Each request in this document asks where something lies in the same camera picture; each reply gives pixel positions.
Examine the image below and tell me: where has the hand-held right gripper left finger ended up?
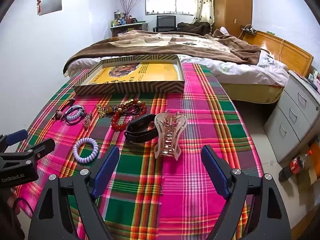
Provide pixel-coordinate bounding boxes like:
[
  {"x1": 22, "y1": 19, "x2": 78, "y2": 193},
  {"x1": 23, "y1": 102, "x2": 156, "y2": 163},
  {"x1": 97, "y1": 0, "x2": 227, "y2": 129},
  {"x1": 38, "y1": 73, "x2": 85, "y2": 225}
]
[{"x1": 29, "y1": 145, "x2": 120, "y2": 240}]

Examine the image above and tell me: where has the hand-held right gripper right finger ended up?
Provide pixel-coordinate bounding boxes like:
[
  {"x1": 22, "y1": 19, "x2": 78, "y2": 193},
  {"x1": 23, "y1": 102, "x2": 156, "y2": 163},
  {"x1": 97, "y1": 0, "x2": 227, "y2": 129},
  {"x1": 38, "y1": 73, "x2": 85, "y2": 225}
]
[{"x1": 201, "y1": 144, "x2": 292, "y2": 240}]

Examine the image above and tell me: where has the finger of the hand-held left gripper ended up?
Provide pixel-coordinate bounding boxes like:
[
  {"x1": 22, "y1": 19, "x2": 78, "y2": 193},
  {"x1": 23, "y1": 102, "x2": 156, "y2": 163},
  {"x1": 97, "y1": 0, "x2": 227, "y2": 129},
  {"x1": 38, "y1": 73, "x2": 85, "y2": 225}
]
[
  {"x1": 24, "y1": 138, "x2": 56, "y2": 165},
  {"x1": 0, "y1": 129, "x2": 29, "y2": 153}
]

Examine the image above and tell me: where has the purple coil hair tie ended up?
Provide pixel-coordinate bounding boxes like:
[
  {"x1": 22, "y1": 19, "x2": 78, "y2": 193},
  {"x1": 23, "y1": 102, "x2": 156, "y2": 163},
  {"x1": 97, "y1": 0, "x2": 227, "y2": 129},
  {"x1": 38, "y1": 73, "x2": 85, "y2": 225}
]
[
  {"x1": 73, "y1": 138, "x2": 99, "y2": 165},
  {"x1": 65, "y1": 106, "x2": 85, "y2": 124}
]

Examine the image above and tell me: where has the red bead bracelet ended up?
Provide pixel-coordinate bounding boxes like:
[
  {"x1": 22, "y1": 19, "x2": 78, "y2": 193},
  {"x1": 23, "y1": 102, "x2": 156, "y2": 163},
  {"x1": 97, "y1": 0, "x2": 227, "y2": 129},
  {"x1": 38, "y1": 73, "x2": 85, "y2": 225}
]
[{"x1": 111, "y1": 100, "x2": 147, "y2": 131}]

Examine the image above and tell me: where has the black smart band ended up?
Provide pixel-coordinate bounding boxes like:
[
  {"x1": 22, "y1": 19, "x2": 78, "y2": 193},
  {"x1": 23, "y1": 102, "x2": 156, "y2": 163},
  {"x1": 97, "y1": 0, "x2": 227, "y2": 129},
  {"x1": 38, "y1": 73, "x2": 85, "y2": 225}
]
[{"x1": 124, "y1": 114, "x2": 158, "y2": 143}]

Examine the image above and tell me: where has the pink hair claw clip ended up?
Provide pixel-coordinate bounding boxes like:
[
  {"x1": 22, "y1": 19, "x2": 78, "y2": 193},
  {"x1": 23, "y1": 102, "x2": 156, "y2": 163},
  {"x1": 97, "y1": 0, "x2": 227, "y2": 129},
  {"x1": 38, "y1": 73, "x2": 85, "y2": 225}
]
[{"x1": 154, "y1": 110, "x2": 188, "y2": 161}]

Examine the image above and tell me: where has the striped cardboard tray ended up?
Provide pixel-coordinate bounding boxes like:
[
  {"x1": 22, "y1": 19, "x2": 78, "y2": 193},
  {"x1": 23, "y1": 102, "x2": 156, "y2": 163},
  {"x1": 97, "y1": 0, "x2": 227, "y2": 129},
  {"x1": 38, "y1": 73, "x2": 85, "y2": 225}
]
[{"x1": 73, "y1": 54, "x2": 185, "y2": 96}]

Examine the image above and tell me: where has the person's left hand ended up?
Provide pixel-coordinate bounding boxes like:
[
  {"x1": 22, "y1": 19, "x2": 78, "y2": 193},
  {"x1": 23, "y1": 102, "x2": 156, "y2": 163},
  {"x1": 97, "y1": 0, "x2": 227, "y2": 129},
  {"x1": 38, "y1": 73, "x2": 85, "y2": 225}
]
[{"x1": 5, "y1": 189, "x2": 23, "y2": 217}]

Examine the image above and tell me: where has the pink plaid tablecloth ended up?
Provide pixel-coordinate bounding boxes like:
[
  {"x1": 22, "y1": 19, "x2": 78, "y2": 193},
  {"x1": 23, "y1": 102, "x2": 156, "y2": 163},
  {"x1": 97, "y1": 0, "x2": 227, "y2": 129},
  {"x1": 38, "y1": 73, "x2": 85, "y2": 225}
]
[{"x1": 15, "y1": 62, "x2": 264, "y2": 240}]

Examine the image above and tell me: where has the bed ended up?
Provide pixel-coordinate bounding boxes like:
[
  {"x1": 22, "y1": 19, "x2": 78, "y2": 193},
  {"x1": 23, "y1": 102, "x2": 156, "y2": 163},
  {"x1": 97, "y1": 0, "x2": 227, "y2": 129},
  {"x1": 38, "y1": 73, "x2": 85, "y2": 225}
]
[{"x1": 64, "y1": 29, "x2": 314, "y2": 105}]

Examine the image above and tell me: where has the cola bottle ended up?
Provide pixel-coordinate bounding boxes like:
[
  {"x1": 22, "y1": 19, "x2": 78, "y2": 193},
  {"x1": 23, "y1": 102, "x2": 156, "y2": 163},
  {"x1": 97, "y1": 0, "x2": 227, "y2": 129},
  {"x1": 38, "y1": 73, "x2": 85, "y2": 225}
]
[{"x1": 278, "y1": 150, "x2": 313, "y2": 183}]

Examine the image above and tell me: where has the grey drawer cabinet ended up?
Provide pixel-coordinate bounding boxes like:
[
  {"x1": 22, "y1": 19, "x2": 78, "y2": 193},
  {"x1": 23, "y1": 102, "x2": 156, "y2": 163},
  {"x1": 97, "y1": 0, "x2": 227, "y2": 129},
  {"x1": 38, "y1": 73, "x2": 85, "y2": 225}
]
[{"x1": 263, "y1": 69, "x2": 320, "y2": 163}]

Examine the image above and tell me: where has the white floral duvet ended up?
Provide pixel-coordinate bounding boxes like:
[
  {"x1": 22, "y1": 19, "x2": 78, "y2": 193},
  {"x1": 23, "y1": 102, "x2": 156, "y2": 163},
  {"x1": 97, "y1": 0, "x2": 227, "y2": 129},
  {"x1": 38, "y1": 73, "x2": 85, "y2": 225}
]
[{"x1": 179, "y1": 52, "x2": 290, "y2": 87}]

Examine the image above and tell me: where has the brown blanket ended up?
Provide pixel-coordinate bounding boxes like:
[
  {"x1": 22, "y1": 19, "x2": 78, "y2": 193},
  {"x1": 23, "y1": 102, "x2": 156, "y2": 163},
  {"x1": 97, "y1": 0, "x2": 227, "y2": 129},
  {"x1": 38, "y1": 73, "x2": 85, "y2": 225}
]
[{"x1": 64, "y1": 29, "x2": 262, "y2": 75}]

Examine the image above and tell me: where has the wooden headboard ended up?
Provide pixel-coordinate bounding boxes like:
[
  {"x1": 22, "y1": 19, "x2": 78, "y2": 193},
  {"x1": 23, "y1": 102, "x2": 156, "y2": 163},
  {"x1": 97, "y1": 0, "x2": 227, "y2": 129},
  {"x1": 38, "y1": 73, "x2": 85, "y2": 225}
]
[{"x1": 243, "y1": 30, "x2": 314, "y2": 78}]

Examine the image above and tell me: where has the dark clothes pile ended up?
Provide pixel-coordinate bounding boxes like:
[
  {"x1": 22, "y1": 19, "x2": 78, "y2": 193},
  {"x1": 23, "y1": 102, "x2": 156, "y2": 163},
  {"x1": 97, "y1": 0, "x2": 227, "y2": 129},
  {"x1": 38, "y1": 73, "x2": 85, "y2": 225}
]
[{"x1": 176, "y1": 21, "x2": 213, "y2": 36}]

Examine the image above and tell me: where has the small desk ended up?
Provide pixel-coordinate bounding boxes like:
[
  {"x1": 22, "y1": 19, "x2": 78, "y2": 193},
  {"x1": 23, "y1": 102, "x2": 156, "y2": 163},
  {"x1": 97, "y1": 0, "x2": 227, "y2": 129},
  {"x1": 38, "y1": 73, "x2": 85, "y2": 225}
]
[{"x1": 110, "y1": 21, "x2": 150, "y2": 38}]

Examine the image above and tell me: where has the black office chair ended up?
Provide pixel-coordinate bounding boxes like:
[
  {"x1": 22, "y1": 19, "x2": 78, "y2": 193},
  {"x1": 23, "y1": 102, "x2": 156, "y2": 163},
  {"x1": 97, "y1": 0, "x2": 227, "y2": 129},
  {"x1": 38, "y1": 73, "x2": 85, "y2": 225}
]
[{"x1": 152, "y1": 15, "x2": 177, "y2": 33}]

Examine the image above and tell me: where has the vase of dry branches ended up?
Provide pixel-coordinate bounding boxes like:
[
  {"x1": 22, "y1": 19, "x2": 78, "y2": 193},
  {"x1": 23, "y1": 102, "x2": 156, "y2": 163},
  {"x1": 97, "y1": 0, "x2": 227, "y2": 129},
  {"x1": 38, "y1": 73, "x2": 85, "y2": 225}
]
[{"x1": 119, "y1": 0, "x2": 141, "y2": 25}]

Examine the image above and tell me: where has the spotted curtain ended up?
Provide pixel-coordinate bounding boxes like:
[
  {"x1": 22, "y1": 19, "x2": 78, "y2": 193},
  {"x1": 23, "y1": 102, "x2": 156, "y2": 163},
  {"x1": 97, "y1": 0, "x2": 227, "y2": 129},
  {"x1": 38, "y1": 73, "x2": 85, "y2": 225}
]
[{"x1": 191, "y1": 0, "x2": 215, "y2": 26}]

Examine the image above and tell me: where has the wooden wardrobe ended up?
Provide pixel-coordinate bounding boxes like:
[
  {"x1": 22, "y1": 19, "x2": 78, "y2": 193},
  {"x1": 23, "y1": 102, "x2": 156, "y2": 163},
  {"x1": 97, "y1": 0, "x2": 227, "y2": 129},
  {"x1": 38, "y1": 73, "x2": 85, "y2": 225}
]
[{"x1": 212, "y1": 0, "x2": 253, "y2": 37}]

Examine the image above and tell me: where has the window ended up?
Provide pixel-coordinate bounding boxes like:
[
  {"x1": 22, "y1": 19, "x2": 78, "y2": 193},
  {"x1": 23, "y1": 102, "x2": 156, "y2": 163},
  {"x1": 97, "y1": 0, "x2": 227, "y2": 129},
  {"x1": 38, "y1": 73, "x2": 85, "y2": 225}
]
[{"x1": 144, "y1": 0, "x2": 195, "y2": 16}]

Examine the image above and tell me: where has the black cable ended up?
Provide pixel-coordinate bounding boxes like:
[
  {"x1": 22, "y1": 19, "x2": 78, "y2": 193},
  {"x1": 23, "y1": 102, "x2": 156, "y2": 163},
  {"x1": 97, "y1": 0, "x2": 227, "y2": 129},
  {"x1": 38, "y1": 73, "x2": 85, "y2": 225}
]
[{"x1": 14, "y1": 197, "x2": 34, "y2": 217}]

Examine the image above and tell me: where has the beaded black hair tie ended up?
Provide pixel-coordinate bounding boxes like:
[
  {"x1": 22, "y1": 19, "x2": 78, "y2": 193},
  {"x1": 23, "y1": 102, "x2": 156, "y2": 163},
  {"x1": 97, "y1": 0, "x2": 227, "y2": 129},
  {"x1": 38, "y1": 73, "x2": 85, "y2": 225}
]
[{"x1": 53, "y1": 97, "x2": 76, "y2": 120}]

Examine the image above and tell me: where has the gold bead bracelet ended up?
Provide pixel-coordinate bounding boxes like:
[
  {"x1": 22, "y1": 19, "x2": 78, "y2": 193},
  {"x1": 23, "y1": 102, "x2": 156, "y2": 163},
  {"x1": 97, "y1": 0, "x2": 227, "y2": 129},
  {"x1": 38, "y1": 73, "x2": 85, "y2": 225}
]
[{"x1": 96, "y1": 103, "x2": 113, "y2": 118}]

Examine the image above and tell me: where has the dark bead bracelet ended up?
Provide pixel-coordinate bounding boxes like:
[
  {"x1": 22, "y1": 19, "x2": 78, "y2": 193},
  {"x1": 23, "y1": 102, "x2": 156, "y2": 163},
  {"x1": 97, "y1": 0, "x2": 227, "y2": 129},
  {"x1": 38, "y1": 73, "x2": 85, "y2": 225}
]
[{"x1": 124, "y1": 104, "x2": 143, "y2": 117}]

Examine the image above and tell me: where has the silver wall sheet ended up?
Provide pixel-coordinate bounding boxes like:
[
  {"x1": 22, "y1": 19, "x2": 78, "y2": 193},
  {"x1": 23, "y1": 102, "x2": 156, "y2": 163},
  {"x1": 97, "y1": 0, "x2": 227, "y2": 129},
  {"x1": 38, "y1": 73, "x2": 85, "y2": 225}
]
[{"x1": 38, "y1": 0, "x2": 62, "y2": 16}]

